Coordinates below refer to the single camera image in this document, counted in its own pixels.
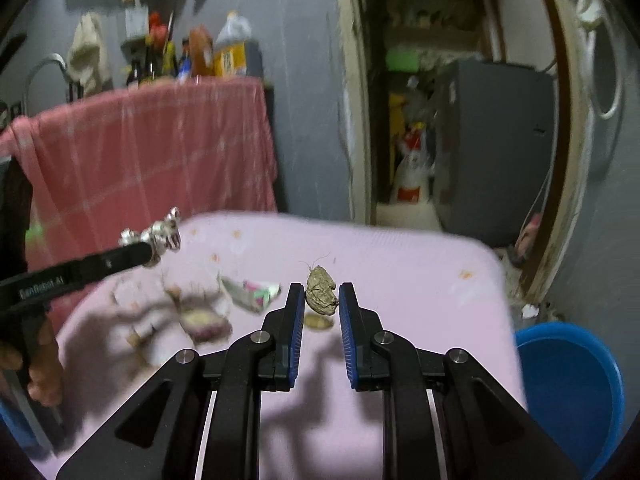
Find brown paper ball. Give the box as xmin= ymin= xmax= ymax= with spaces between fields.
xmin=305 ymin=264 xmax=342 ymax=317

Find pile of vegetable peels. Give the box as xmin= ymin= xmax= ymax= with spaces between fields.
xmin=111 ymin=277 xmax=235 ymax=358

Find blue plastic bucket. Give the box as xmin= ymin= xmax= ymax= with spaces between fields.
xmin=514 ymin=322 xmax=627 ymax=480

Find wooden door frame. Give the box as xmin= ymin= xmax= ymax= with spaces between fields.
xmin=336 ymin=0 xmax=593 ymax=301

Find silver foil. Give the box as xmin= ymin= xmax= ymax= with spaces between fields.
xmin=120 ymin=206 xmax=183 ymax=269

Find pink checked cloth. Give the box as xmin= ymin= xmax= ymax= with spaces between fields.
xmin=0 ymin=77 xmax=279 ymax=278

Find person's left hand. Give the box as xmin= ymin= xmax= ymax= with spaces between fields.
xmin=0 ymin=319 xmax=64 ymax=407

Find pink cloth covered table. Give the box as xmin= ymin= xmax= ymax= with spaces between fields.
xmin=25 ymin=210 xmax=528 ymax=480

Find grey washing machine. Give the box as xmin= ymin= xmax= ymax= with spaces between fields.
xmin=434 ymin=58 xmax=559 ymax=249

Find person's blue trousers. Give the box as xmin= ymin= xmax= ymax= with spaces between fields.
xmin=0 ymin=400 xmax=37 ymax=457

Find cooking oil jug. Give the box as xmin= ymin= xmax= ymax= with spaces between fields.
xmin=213 ymin=11 xmax=254 ymax=79

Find orange sauce bottle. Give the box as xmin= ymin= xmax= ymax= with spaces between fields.
xmin=188 ymin=25 xmax=216 ymax=79

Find metal faucet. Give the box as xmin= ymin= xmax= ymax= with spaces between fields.
xmin=22 ymin=54 xmax=84 ymax=107

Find red and white bag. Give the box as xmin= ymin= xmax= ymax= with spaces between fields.
xmin=389 ymin=121 xmax=435 ymax=205

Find green and white wrapper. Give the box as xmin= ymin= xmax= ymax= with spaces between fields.
xmin=221 ymin=274 xmax=284 ymax=314

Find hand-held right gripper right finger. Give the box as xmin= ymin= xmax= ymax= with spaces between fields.
xmin=338 ymin=282 xmax=584 ymax=480

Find beige hanging rag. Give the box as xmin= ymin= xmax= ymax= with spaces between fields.
xmin=66 ymin=12 xmax=114 ymax=97

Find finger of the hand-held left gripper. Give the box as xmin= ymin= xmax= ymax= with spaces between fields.
xmin=12 ymin=231 xmax=155 ymax=315

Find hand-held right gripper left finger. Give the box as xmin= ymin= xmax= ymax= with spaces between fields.
xmin=55 ymin=282 xmax=305 ymax=480

